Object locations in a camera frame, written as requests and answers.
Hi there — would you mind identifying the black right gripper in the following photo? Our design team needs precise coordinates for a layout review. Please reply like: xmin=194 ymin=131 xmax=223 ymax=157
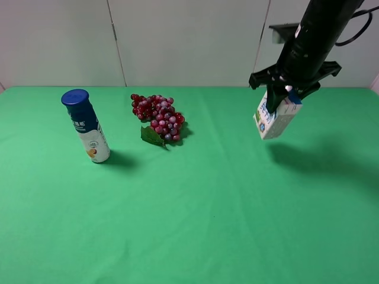
xmin=249 ymin=61 xmax=342 ymax=112

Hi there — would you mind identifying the white blue milk carton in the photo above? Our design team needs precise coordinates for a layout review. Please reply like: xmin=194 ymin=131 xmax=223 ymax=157
xmin=253 ymin=88 xmax=303 ymax=140

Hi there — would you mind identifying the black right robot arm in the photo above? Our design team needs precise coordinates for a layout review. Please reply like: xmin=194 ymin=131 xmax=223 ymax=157
xmin=249 ymin=1 xmax=362 ymax=113

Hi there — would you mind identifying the red grape bunch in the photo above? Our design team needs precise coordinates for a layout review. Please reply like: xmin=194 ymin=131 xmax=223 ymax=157
xmin=130 ymin=93 xmax=186 ymax=149

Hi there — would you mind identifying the green tablecloth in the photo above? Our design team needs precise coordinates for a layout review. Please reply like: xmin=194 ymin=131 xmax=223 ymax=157
xmin=1 ymin=87 xmax=378 ymax=283

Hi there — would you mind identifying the blue white yogurt bottle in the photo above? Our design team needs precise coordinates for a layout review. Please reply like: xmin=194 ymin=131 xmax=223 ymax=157
xmin=61 ymin=89 xmax=111 ymax=163

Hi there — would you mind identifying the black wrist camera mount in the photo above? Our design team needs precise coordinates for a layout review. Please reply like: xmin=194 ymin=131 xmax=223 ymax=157
xmin=269 ymin=22 xmax=300 ymax=44

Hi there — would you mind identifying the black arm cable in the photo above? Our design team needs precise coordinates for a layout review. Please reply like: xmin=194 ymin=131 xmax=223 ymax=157
xmin=335 ymin=8 xmax=374 ymax=47

